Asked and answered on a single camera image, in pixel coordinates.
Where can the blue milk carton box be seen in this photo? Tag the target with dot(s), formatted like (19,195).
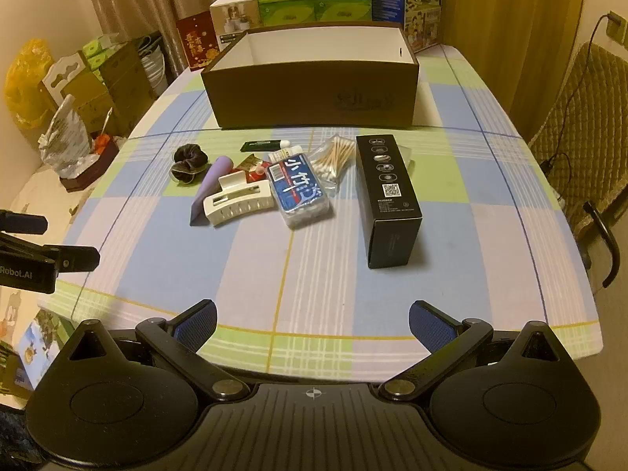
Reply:
(424,0)

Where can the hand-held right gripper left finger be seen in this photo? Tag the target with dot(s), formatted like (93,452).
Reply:
(198,327)

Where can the red gift box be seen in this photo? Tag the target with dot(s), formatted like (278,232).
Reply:
(196,41)

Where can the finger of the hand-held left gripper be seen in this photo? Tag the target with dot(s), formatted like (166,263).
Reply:
(19,222)
(73,257)

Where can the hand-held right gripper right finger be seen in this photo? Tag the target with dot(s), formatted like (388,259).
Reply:
(431,327)

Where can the blue label swab packet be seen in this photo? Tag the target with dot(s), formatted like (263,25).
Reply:
(297,189)

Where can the brown cardboard boxes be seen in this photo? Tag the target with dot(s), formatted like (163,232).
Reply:
(122,78)

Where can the black product box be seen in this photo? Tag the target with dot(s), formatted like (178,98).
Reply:
(387,191)

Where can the black and green tube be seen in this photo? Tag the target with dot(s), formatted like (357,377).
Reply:
(260,145)

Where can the red sachet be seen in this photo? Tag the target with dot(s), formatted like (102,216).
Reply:
(252,167)

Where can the yellow plastic bag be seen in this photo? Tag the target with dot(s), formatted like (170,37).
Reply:
(27,83)

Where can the dark wooden tray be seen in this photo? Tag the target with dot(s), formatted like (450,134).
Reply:
(91,169)

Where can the white product box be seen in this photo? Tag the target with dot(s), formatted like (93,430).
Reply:
(233,17)

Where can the small green tissue packets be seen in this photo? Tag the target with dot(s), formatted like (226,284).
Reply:
(98,51)

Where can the dark velvet scrunchie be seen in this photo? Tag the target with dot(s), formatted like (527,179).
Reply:
(189,157)

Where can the colourful printed box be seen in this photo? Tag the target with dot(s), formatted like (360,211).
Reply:
(34,348)

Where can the white hair claw clip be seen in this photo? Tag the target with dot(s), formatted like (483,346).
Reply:
(240,206)

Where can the bag of cotton swabs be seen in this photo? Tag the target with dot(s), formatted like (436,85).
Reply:
(333,159)

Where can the white plastic bag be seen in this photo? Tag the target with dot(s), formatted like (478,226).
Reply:
(64,132)

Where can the brown cardboard storage box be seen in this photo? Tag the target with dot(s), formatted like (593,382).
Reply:
(294,103)

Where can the wall socket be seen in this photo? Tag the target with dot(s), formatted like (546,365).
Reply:
(619,27)

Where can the quilted chair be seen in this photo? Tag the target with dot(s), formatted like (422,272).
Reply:
(584,122)

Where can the purple plastic tool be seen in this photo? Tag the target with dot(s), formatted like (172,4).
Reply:
(212,181)

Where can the checked cloth covered desktop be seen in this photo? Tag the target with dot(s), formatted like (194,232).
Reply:
(147,265)

